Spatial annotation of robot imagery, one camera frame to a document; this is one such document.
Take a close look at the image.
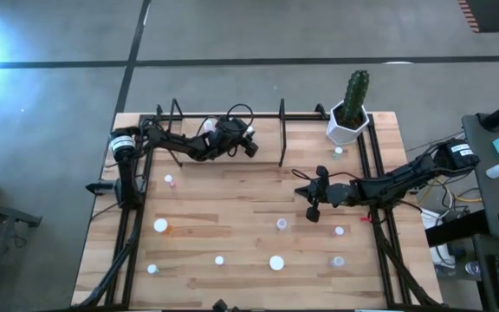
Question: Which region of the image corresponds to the black table rig frame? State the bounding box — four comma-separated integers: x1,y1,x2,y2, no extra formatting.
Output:
71,103,444,312

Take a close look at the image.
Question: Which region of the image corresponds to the black mat striped edge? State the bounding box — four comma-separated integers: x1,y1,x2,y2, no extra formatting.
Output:
457,0,499,35

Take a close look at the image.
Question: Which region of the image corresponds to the green cactus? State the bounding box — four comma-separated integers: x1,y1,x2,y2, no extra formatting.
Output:
339,68,371,127

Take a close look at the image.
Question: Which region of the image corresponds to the black table-level camera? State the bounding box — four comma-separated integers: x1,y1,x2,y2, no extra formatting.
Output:
212,298,240,312

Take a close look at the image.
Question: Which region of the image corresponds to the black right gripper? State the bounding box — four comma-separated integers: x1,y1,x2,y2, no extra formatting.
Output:
295,165,357,224

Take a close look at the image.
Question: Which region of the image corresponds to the white hexagonal plant pot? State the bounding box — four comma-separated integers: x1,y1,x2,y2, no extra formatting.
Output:
326,100,371,146

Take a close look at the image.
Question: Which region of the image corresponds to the clear cup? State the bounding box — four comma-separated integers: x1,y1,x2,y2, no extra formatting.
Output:
464,259,483,277

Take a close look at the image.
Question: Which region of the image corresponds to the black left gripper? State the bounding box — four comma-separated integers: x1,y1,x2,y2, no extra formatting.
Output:
209,119,260,159

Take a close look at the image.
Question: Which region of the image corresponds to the black desk frame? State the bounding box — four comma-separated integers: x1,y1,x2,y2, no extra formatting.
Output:
0,193,42,312

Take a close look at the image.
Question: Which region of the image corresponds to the black side bracket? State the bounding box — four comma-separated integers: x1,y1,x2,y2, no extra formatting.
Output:
85,180,119,195

